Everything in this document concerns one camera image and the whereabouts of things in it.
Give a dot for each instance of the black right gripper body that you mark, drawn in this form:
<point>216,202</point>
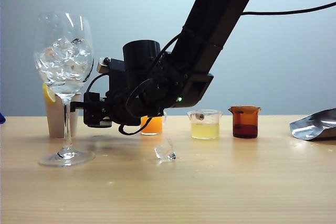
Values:
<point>115,103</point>

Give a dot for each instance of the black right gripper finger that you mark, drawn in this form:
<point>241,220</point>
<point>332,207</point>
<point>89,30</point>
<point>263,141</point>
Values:
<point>78,107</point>

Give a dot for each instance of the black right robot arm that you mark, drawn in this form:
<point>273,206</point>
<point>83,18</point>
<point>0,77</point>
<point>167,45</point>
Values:
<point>212,24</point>

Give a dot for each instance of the beige paper cup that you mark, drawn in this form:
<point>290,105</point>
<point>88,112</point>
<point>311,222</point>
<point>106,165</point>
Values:
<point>54,121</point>

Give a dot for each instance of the clear cup with orange juice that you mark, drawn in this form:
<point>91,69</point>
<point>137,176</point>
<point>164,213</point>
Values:
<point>155,127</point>

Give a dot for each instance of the clear cup with yellow juice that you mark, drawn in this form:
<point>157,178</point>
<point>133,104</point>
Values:
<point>205,129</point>

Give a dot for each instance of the amber brown measuring cup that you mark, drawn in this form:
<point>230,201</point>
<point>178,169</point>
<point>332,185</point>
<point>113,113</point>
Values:
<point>244,124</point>

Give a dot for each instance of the yellow lemon slice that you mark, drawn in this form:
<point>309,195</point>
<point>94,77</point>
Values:
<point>48,95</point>

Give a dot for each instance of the clear wine glass with ice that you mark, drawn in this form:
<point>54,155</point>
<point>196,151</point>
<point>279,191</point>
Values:
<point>63,61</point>

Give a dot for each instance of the clear ice cube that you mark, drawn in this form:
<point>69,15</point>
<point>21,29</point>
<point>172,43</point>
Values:
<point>165,153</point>

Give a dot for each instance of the blue cloth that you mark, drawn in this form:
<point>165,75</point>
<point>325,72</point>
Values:
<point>1,118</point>

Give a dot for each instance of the silver foil bag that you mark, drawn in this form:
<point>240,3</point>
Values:
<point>315,125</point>

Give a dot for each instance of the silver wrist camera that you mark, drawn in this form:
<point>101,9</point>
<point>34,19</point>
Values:
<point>103,65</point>

